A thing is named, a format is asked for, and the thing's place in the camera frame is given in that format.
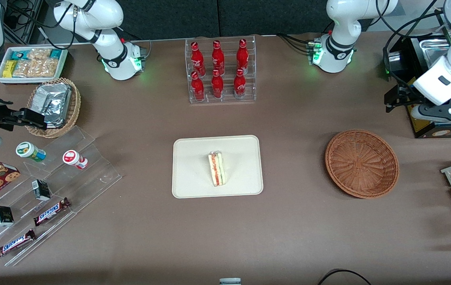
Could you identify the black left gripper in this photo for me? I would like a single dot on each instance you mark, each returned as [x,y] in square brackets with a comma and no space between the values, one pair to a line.
[402,96]

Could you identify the triangular sandwich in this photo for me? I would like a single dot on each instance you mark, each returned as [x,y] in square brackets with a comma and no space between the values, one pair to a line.
[217,170]

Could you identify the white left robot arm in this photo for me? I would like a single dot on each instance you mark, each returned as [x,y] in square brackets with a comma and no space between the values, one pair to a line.
[342,23]

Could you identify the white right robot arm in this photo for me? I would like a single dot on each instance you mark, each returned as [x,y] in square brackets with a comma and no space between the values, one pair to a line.
[90,12]

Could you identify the tan wicker basket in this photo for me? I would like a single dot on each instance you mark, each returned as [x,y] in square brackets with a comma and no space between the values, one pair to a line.
[75,107]

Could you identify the white snack tray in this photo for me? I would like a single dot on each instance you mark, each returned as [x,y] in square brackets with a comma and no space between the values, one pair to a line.
[0,77]

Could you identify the round brown wicker basket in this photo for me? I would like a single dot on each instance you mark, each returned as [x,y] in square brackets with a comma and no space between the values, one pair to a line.
[362,164]

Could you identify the cream rectangular tray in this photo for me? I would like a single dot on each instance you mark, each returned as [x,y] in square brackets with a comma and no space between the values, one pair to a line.
[193,174]

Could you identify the silver foil pack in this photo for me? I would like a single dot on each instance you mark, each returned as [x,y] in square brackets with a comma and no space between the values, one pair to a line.
[57,116]
[49,95]

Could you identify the green lid white cup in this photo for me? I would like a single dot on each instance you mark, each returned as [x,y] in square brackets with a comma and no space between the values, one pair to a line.
[29,151]

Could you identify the clear nut snack bag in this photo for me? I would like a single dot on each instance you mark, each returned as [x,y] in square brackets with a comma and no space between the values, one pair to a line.
[47,68]
[39,54]
[25,68]

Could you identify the black food warmer yellow panel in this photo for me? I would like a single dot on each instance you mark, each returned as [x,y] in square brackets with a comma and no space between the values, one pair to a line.
[411,47]

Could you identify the yellow snack pack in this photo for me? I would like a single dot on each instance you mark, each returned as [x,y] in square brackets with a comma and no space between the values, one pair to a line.
[9,69]

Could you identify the red lid white cup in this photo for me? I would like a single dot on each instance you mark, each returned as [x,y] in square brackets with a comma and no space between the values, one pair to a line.
[73,158]

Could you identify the steel food pan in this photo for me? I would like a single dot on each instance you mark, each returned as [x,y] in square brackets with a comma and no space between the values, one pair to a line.
[435,51]

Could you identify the teal snack pack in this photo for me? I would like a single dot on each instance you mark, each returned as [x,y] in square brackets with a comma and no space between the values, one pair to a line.
[56,54]
[18,54]

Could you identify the small black carton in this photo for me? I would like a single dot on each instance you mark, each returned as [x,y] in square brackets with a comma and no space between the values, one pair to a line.
[41,190]
[2,215]

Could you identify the clear acrylic stepped display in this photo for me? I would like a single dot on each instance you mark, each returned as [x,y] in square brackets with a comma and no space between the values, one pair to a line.
[90,174]

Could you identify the brown snickers bar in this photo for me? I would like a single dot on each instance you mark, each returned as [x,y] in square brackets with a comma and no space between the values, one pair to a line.
[51,211]
[14,243]

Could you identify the red cola bottle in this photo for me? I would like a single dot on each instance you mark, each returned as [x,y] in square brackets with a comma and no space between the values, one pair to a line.
[217,86]
[197,59]
[240,85]
[218,58]
[197,89]
[242,57]

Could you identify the clear acrylic bottle rack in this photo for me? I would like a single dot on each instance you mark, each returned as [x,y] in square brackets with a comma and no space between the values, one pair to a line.
[227,99]

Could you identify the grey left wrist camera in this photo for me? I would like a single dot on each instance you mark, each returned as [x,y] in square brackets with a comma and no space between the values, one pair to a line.
[439,114]

